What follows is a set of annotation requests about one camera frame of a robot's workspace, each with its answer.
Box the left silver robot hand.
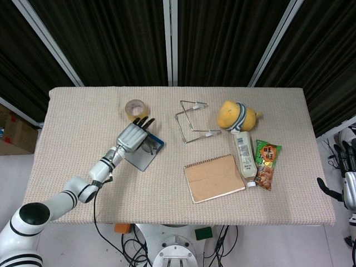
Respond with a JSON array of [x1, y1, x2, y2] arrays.
[[115, 116, 156, 153]]

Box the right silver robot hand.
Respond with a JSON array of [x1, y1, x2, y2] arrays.
[[317, 140, 356, 211]]

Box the black eyeglasses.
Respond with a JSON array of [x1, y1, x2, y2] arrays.
[[141, 140, 159, 155]]

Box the grey tray blue edge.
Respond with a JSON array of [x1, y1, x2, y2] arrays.
[[125, 132, 165, 172]]

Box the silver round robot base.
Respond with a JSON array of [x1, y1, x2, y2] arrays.
[[136, 224, 223, 267]]

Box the yellow packing tape roll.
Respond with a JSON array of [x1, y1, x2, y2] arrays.
[[124, 99, 150, 122]]

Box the white rounded machine housing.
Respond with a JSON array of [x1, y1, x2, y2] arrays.
[[338, 127, 356, 146]]

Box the beige waffle tablecloth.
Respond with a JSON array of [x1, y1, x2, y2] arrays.
[[17, 86, 337, 226]]

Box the green snack bag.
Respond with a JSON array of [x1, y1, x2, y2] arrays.
[[254, 139, 283, 192]]

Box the brown spiral notebook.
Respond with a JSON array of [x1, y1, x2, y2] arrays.
[[183, 154, 247, 205]]

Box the orange box under table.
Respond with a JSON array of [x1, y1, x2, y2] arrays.
[[114, 222, 131, 235]]

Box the black pleated curtain panel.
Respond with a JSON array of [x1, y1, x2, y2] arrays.
[[255, 0, 356, 137], [27, 0, 169, 87], [0, 0, 76, 123], [177, 0, 291, 87]]

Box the yellow plush toy striped scarf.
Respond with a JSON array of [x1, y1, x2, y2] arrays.
[[216, 100, 263, 134]]

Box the beige sauce squeeze bottle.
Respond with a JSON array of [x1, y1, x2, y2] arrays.
[[233, 131, 257, 189]]

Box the brown cardboard box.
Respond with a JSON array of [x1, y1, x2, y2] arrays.
[[0, 104, 39, 156]]

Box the green box under table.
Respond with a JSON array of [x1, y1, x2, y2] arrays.
[[194, 226, 214, 241]]

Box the grey aluminium partition post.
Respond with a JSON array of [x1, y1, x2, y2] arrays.
[[162, 0, 179, 86], [0, 96, 44, 129], [12, 0, 84, 87], [248, 0, 306, 87], [315, 115, 356, 142]]

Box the metal wire folding stand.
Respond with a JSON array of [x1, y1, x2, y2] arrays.
[[174, 100, 223, 144]]

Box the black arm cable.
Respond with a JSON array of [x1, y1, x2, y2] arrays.
[[93, 172, 152, 267]]

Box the black cable tangle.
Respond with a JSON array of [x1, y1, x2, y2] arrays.
[[121, 224, 152, 267], [204, 224, 240, 267]]

